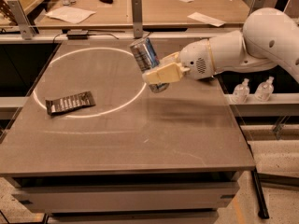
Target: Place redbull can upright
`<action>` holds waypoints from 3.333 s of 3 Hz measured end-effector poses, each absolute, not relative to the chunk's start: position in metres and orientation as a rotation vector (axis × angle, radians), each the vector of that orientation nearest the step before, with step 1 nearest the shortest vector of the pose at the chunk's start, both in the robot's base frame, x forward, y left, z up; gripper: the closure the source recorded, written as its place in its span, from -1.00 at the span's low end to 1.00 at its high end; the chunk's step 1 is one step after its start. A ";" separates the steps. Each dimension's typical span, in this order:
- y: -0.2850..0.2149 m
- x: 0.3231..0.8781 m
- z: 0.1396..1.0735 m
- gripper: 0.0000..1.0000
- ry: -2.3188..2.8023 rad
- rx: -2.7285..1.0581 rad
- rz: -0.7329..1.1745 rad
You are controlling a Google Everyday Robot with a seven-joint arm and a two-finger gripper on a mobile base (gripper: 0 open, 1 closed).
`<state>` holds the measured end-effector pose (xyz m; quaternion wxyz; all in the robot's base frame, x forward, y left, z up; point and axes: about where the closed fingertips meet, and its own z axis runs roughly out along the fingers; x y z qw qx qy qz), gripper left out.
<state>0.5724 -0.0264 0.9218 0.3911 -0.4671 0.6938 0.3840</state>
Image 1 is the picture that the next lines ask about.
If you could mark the right sanitizer bottle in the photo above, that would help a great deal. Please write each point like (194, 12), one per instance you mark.
(264, 90)

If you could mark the black power adapter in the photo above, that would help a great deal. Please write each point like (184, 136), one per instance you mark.
(77, 34)

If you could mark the middle metal bracket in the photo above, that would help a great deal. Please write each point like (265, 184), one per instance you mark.
(137, 18)

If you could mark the red bull can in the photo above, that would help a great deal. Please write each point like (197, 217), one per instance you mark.
(144, 54)

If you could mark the white table drawer unit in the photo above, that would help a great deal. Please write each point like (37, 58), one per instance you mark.
(161, 198)

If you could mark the white paper sheet left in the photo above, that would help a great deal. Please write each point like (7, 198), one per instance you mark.
(70, 14)

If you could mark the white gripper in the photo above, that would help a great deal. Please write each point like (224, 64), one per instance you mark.
(194, 60)

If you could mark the right metal bracket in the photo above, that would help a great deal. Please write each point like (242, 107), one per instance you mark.
(256, 4)

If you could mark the metal bracket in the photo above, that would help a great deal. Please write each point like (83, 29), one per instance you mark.
(137, 18)
(26, 28)
(256, 4)

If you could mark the sanitizer bottle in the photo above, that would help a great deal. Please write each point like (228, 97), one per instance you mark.
(264, 90)
(241, 92)

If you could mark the white paper sheet right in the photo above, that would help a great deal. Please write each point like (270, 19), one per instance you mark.
(206, 19)

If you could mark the left sanitizer bottle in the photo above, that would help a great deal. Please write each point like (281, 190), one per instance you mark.
(241, 92)

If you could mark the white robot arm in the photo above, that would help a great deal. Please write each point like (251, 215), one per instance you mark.
(268, 38)

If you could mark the left metal bracket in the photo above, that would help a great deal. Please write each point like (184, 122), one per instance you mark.
(26, 28)

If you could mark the blue white chip bag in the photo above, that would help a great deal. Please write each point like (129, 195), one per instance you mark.
(201, 78)

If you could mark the black snack wrapper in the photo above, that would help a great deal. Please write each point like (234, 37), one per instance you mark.
(70, 103)

